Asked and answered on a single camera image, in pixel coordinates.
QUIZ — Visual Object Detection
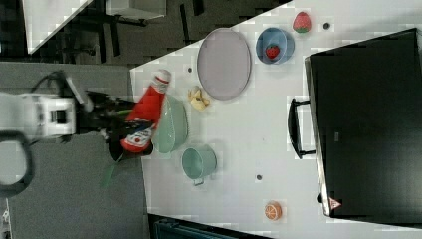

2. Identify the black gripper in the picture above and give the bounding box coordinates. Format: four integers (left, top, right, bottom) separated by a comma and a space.
76, 91, 133, 143

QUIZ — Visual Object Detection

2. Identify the red plush ketchup bottle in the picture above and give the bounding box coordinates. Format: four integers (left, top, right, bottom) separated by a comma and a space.
120, 70, 171, 153

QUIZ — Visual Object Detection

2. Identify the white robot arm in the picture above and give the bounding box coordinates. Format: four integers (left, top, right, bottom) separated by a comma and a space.
1, 91, 134, 142

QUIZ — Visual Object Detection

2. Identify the black toaster oven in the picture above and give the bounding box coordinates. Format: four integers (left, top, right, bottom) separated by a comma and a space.
305, 29, 422, 227

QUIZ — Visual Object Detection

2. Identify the green perforated colander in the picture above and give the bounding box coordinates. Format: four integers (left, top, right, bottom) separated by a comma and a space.
152, 95, 188, 153

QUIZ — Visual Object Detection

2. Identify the peeled toy banana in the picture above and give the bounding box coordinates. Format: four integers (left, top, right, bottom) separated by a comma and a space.
188, 87, 210, 112

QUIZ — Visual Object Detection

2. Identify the green mug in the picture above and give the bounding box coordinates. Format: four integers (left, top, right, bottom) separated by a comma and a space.
181, 144, 217, 186

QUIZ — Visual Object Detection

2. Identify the round lilac plate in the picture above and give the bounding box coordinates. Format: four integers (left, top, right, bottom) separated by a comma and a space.
197, 28, 251, 101

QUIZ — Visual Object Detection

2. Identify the small red toy strawberry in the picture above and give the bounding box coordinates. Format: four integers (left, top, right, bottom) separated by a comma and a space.
266, 45, 280, 60

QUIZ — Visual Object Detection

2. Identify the blue bowl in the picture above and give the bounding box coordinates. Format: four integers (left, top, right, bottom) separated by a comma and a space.
255, 28, 295, 65

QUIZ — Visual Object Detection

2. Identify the toy orange slice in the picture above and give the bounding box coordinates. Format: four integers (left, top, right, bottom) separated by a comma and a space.
265, 201, 283, 221

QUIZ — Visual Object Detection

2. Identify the large red toy strawberry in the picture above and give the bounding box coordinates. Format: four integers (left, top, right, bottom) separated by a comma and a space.
293, 12, 312, 34

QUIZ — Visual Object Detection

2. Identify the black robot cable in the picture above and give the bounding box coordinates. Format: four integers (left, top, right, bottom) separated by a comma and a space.
0, 130, 35, 197

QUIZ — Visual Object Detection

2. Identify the black oven door handle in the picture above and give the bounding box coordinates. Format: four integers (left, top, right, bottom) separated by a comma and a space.
288, 99, 317, 159

